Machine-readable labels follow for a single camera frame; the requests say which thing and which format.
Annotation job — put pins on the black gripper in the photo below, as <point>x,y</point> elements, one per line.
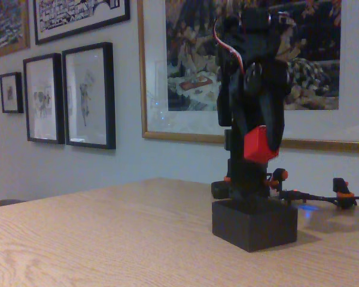
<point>258,89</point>

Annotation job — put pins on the red cube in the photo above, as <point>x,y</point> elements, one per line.
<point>255,146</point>

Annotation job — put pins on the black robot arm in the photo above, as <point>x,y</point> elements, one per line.
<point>242,179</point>

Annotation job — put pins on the black rectangular box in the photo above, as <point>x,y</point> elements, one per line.
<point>254,224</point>

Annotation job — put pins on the black orange table clamp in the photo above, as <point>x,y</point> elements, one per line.
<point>342,191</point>
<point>279,175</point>

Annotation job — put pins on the large gold framed picture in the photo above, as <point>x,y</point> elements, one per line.
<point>191,45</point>

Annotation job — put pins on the black framed sketch picture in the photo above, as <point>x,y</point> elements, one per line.
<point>87,95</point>
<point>42,98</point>

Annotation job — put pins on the black framed town print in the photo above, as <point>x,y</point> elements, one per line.
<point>77,15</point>

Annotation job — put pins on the small black framed picture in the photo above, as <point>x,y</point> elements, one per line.
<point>10,92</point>

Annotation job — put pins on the wood framed colourful picture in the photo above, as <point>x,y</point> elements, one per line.
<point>9,24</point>

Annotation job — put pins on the dark chair back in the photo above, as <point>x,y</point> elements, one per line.
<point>3,203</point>

